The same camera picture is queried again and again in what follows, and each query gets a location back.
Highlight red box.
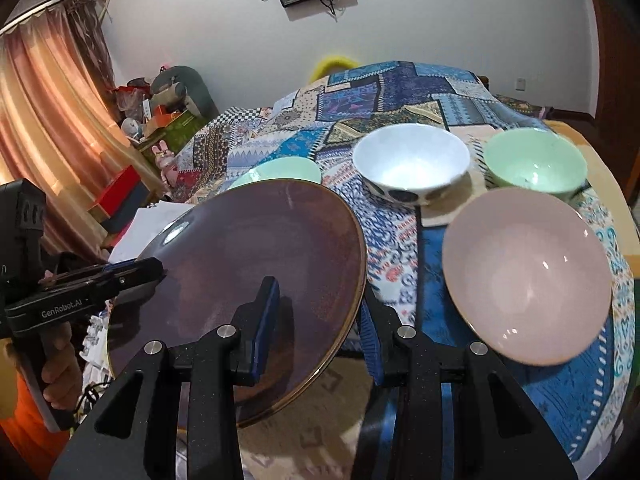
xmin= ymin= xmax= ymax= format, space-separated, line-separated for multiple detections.
xmin=89 ymin=166 xmax=150 ymax=234

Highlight pink ceramic bowl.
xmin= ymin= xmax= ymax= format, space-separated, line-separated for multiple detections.
xmin=442 ymin=188 xmax=613 ymax=366

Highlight dark brown ceramic plate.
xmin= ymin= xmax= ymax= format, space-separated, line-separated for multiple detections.
xmin=107 ymin=179 xmax=367 ymax=427

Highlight green box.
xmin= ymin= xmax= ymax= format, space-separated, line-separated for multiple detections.
xmin=136 ymin=110 xmax=207 ymax=169

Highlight grey plush toy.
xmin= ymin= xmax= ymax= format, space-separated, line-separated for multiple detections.
xmin=150 ymin=65 xmax=219 ymax=120

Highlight yellow chair back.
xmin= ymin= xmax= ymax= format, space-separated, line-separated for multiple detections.
xmin=309 ymin=55 xmax=360 ymax=84

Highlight left hand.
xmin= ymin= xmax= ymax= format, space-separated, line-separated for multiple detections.
xmin=41 ymin=322 xmax=82 ymax=412

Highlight orange curtain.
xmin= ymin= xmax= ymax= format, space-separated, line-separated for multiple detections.
xmin=1 ymin=3 xmax=163 ymax=259

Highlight mint green plate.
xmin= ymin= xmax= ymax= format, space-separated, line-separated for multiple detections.
xmin=230 ymin=156 xmax=321 ymax=190

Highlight mint green bowl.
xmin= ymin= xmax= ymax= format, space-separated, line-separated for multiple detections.
xmin=484 ymin=128 xmax=590 ymax=200

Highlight white bowl black spots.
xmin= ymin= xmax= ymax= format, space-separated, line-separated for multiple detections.
xmin=352 ymin=124 xmax=471 ymax=206

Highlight pink bunny toy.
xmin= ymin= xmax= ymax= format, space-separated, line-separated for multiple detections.
xmin=152 ymin=140 xmax=179 ymax=188

